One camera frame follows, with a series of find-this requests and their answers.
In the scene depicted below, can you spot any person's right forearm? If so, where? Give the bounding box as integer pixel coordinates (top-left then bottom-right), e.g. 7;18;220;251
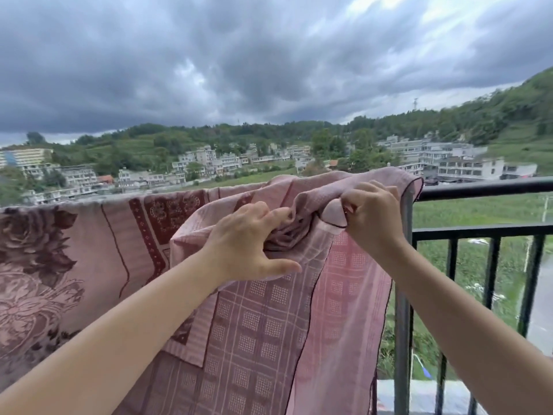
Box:
374;237;553;415

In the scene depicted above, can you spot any dark metal balcony railing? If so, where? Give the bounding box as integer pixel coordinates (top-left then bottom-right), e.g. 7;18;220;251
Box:
392;177;553;415

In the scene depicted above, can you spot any forested green hillside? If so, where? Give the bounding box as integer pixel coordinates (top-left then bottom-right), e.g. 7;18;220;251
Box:
0;67;553;178

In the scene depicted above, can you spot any cluster of white buildings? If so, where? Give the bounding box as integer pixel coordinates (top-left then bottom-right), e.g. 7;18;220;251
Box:
0;135;538;205

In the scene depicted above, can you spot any person's right hand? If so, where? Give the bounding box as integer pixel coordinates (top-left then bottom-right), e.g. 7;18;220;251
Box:
341;180;409;258

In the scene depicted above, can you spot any pink patterned bed sheet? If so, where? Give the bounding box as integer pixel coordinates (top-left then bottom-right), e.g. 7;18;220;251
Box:
0;167;425;415

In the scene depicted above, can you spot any person's left hand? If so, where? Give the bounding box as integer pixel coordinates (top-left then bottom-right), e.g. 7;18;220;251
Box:
200;201;302;287

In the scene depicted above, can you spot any person's left forearm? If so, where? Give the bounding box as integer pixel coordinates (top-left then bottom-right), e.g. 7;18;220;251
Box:
0;250;226;415

